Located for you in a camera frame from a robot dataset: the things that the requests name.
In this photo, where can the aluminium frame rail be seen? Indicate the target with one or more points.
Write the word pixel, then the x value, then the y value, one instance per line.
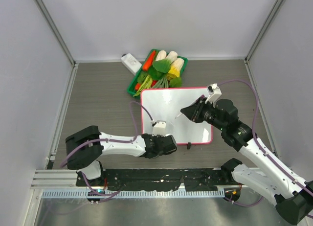
pixel 52 179

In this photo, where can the pink framed whiteboard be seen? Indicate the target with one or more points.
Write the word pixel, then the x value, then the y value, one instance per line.
pixel 165 105

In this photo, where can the white slotted cable duct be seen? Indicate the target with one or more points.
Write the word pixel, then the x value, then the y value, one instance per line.
pixel 86 193

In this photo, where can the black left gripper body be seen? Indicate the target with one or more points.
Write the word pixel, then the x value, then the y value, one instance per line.
pixel 157 137

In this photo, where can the white rectangular bottle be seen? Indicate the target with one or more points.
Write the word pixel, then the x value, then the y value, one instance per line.
pixel 131 63

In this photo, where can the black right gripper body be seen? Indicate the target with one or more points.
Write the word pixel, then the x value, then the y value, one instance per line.
pixel 205 112

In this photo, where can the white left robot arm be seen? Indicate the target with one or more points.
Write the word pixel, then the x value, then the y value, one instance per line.
pixel 87 145

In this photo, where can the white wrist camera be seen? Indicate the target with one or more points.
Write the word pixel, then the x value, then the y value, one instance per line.
pixel 214 93
pixel 158 128

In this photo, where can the white toy cabbage middle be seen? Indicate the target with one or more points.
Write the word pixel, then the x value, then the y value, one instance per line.
pixel 172 56

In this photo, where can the green plastic vegetable tray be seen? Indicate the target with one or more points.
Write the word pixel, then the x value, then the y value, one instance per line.
pixel 157 75

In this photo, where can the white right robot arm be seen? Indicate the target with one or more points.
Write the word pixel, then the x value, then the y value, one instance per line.
pixel 290 193

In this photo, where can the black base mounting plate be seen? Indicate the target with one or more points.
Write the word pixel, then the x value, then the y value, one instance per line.
pixel 194 179

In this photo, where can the white toy cabbage left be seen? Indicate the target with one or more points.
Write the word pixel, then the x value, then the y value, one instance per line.
pixel 161 55

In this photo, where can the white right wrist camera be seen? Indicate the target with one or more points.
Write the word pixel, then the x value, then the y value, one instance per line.
pixel 214 93

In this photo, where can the white yellow toy cabbage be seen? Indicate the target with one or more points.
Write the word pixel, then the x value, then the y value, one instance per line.
pixel 175 69

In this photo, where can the light green toy celery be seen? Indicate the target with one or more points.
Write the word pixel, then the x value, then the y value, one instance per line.
pixel 143 82

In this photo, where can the white marker with pink cap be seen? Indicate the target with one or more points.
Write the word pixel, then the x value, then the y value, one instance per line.
pixel 202 96

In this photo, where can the green toy long beans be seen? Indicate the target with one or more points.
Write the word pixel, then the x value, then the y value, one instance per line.
pixel 161 84

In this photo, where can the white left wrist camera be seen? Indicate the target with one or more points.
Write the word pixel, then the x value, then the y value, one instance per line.
pixel 158 128

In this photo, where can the orange toy carrot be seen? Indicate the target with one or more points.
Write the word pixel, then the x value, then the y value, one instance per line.
pixel 148 61

